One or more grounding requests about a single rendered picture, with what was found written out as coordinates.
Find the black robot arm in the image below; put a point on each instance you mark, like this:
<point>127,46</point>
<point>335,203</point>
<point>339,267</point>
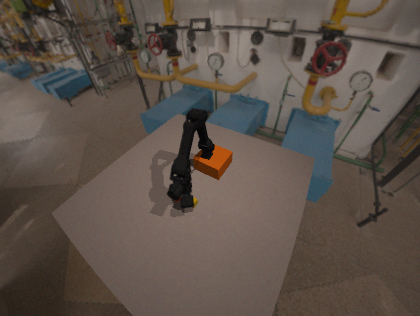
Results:
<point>181,164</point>

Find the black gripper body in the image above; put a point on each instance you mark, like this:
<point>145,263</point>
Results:
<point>187,201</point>

